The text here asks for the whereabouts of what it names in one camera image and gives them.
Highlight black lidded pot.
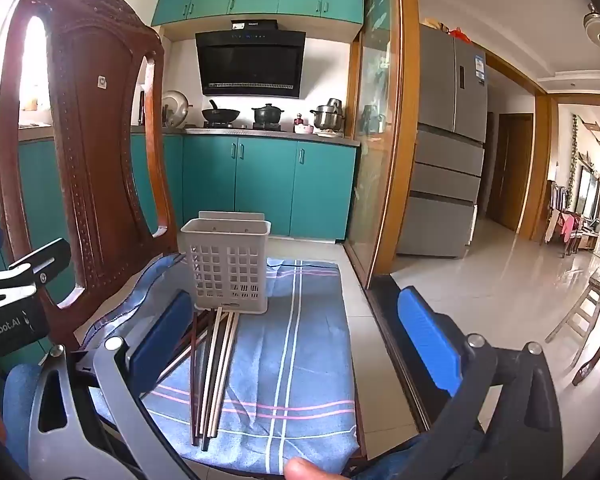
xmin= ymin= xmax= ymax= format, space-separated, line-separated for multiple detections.
xmin=251 ymin=103 xmax=282 ymax=126

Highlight blue plaid cloth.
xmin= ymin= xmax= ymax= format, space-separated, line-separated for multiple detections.
xmin=75 ymin=252 xmax=361 ymax=476

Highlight wood framed glass sliding door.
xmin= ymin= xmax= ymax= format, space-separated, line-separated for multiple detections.
xmin=344 ymin=0 xmax=422 ymax=292

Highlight ceiling lamp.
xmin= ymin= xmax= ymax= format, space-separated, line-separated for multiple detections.
xmin=582 ymin=2 xmax=600 ymax=52

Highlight round metal lid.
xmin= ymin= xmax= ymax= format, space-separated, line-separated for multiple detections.
xmin=161 ymin=90 xmax=191 ymax=129

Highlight carved wooden chair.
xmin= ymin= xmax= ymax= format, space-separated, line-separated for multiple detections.
xmin=0 ymin=0 xmax=368 ymax=478

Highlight brown wooden door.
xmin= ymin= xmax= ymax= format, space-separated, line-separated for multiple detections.
xmin=490 ymin=112 xmax=535 ymax=233

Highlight stainless steel pot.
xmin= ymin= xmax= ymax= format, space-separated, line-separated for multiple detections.
xmin=310 ymin=98 xmax=345 ymax=132

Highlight grey refrigerator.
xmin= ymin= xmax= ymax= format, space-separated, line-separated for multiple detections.
xmin=396 ymin=24 xmax=489 ymax=260

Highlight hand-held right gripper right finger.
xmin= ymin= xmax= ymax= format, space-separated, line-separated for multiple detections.
xmin=350 ymin=274 xmax=576 ymax=480

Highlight gas stove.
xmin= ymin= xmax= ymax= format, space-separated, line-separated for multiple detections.
xmin=200 ymin=120 xmax=286 ymax=134

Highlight grey kitchen countertop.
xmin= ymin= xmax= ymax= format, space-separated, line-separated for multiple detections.
xmin=130 ymin=126 xmax=362 ymax=148

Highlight white plastic utensil basket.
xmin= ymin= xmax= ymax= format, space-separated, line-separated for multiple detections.
xmin=180 ymin=210 xmax=272 ymax=316

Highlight clothes drying rack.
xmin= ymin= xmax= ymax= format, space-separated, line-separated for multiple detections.
xmin=545 ymin=180 xmax=600 ymax=257

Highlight teal base cabinets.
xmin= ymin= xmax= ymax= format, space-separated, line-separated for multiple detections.
xmin=130 ymin=132 xmax=358 ymax=241

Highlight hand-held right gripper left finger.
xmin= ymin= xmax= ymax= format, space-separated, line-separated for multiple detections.
xmin=27 ymin=289 xmax=202 ymax=480

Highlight person's right hand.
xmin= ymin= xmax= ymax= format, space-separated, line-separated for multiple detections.
xmin=283 ymin=457 xmax=342 ymax=480

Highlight black chopstick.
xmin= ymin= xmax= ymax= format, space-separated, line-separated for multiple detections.
xmin=201 ymin=311 xmax=233 ymax=452

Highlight black range hood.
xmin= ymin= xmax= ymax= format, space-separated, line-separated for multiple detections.
xmin=195 ymin=19 xmax=307 ymax=100

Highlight kitchen window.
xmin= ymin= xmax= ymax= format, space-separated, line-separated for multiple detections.
xmin=0 ymin=0 xmax=112 ymax=126

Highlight black wok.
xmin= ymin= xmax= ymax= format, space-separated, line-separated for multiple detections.
xmin=201 ymin=99 xmax=242 ymax=124

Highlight hanging green vine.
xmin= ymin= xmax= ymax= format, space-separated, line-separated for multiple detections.
xmin=567 ymin=114 xmax=582 ymax=207

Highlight wooden stool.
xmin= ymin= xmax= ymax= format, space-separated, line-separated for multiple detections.
xmin=545 ymin=266 xmax=600 ymax=361

